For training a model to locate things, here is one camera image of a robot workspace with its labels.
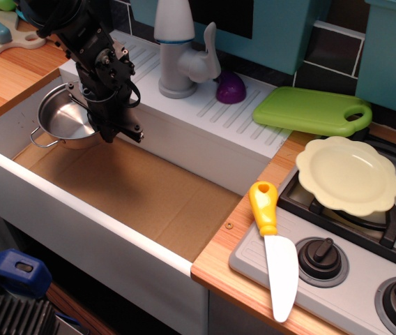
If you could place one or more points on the grey toy stove top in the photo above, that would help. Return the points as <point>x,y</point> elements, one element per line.
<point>349,306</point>

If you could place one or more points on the purple toy eggplant half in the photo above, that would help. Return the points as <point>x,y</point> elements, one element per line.
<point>231,88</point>

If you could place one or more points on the grey toy faucet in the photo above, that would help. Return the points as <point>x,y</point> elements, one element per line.
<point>182,67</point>

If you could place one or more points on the brown cardboard sheet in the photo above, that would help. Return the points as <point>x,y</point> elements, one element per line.
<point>172,206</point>

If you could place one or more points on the blue clamp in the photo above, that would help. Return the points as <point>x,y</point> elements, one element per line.
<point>24,275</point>

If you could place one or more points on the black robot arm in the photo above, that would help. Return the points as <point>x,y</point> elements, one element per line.
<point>57,17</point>

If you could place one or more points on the green plastic cutting board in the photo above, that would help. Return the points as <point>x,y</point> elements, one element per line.
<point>316,112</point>

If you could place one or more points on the stainless steel pot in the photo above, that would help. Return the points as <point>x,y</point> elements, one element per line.
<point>63,119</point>

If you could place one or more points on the yellow handled toy knife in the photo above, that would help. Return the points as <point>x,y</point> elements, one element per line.
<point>281,253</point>

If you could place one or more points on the teal cabinet right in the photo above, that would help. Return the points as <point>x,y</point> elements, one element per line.
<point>377,73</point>

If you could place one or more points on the black ribbed heat sink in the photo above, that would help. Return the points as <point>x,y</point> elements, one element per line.
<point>18,316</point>

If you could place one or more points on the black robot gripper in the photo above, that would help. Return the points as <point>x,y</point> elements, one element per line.
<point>105,74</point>

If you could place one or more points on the white toy sink basin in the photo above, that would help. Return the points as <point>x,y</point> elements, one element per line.
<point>218,142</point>

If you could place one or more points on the green toy vegetable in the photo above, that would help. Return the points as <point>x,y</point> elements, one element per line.
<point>7,5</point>

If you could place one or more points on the black burner grate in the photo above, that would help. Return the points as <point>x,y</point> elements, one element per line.
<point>375,233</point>

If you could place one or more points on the cream scalloped plate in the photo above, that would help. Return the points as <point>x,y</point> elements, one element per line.
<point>347,175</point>

